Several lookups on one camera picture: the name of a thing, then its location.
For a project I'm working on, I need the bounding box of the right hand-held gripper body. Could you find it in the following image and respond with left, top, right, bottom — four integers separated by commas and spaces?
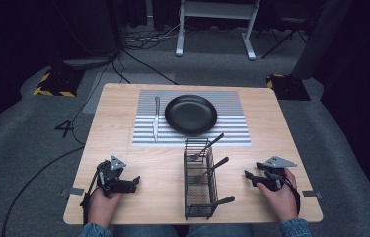
255, 155, 298, 193

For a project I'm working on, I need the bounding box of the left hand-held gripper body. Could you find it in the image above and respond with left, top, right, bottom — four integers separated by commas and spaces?
89, 155, 138, 199

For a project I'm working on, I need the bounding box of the person's right hand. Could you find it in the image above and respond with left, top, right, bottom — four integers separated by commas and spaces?
256, 167, 299, 223

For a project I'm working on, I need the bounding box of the person's left hand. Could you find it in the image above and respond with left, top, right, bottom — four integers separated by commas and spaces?
88, 188, 124, 229

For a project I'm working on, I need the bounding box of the grey striped placemat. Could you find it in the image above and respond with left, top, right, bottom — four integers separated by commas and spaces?
131, 89, 253, 148

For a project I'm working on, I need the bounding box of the grey tape strip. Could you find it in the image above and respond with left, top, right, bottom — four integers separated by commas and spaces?
302, 190, 325, 199
60, 186, 85, 198

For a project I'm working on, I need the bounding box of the silver table knife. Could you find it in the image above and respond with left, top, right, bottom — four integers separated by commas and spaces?
152, 96, 162, 143

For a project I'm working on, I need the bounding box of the yellow-black striped stand base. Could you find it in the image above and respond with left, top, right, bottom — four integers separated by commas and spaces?
265, 73, 312, 102
33, 66, 86, 99

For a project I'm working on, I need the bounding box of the black round plate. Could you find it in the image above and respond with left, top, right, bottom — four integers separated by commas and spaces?
164, 94, 219, 136

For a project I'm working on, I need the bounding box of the black tripod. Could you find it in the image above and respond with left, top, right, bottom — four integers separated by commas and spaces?
260, 15, 309, 60

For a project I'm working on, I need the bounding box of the black right gripper strap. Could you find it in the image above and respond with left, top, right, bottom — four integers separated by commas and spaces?
283, 176, 302, 217

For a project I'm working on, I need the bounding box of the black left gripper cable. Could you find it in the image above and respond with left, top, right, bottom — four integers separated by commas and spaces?
79, 163, 106, 226

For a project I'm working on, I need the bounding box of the black-handled spoon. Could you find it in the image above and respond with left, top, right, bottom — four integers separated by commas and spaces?
194, 156, 230, 183

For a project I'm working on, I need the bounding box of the black-handled utensil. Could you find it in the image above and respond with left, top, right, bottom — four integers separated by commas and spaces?
187, 195, 236, 209

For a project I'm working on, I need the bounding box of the black-handled fork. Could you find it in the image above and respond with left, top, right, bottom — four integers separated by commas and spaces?
189, 132, 225, 162

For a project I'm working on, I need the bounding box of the black wire cutlery basket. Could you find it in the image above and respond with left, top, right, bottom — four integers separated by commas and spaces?
183, 137, 220, 221

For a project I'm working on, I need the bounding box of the thin black floor cable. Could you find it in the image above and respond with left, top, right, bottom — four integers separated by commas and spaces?
70, 53, 122, 146

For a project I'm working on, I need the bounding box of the long black floor cable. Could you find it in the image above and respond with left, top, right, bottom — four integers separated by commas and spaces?
0, 145, 86, 237

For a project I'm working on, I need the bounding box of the bundle of floor cables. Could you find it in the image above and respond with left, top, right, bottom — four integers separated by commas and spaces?
123, 23, 186, 51

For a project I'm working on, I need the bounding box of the dark stand post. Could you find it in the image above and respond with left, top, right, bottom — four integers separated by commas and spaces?
290, 0, 353, 81

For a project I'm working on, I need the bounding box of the white desk frame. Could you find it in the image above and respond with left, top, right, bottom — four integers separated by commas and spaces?
175, 0, 261, 61

